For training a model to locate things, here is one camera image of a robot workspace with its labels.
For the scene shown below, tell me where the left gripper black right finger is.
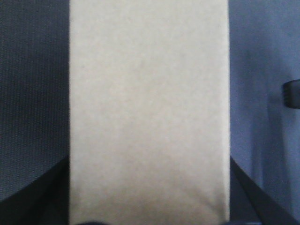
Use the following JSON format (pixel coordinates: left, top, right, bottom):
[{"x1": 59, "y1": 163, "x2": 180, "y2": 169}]
[{"x1": 230, "y1": 158, "x2": 299, "y2": 225}]

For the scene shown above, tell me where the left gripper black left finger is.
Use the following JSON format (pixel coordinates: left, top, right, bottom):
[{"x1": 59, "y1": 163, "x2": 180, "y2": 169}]
[{"x1": 0, "y1": 157, "x2": 69, "y2": 225}]

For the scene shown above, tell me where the orange black barcode scanner gun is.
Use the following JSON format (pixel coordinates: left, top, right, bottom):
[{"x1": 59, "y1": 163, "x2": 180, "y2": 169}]
[{"x1": 282, "y1": 79, "x2": 300, "y2": 109}]

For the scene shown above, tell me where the small brown cardboard package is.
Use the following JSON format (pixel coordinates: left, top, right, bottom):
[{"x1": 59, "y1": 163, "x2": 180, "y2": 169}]
[{"x1": 69, "y1": 0, "x2": 230, "y2": 225}]

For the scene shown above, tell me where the grey felt table mat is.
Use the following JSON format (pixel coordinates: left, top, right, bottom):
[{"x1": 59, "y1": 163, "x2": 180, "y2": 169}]
[{"x1": 0, "y1": 0, "x2": 300, "y2": 218}]

